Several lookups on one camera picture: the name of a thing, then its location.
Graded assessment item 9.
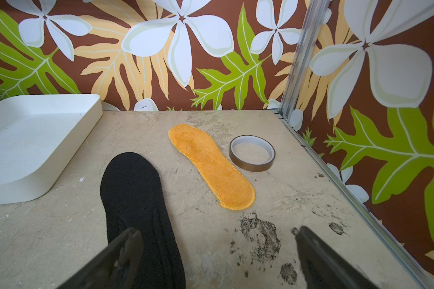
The black insole right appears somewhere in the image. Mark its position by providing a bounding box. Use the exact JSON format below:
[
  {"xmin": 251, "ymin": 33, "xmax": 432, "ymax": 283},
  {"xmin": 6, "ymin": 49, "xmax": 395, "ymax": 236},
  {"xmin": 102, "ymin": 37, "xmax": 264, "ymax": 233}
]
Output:
[{"xmin": 100, "ymin": 152, "xmax": 186, "ymax": 289}]

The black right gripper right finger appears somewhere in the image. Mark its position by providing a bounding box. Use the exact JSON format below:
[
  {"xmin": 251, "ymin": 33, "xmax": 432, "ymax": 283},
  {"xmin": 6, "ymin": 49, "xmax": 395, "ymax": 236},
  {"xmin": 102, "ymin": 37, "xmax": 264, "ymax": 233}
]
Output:
[{"xmin": 295, "ymin": 226, "xmax": 377, "ymax": 289}]

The aluminium frame post right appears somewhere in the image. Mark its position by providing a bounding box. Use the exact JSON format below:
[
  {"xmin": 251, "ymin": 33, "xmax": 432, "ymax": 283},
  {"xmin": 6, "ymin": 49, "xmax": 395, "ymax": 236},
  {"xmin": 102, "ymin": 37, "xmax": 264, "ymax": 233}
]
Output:
[{"xmin": 278, "ymin": 0, "xmax": 330, "ymax": 121}]

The orange fuzzy insole far right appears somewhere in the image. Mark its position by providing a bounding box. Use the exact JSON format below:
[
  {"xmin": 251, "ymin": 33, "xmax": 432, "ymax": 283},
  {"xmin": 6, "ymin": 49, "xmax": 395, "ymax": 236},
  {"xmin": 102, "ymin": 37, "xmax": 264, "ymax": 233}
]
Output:
[{"xmin": 168, "ymin": 124, "xmax": 256, "ymax": 211}]

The white storage tray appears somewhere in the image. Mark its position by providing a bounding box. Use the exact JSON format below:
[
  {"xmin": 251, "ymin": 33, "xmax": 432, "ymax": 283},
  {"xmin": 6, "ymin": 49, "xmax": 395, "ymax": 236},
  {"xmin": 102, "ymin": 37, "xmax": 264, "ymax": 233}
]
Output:
[{"xmin": 0, "ymin": 94, "xmax": 102, "ymax": 205}]

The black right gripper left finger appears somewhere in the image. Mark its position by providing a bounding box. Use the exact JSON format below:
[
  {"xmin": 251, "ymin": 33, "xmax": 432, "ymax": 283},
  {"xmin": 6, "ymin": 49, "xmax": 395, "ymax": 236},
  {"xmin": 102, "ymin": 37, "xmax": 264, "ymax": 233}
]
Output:
[{"xmin": 59, "ymin": 228, "xmax": 144, "ymax": 289}]

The brown tape roll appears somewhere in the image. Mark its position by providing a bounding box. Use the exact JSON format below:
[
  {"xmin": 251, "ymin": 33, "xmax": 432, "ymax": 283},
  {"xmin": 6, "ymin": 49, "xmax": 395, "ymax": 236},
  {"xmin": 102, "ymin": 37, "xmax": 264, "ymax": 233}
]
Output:
[{"xmin": 229, "ymin": 135, "xmax": 276, "ymax": 172}]

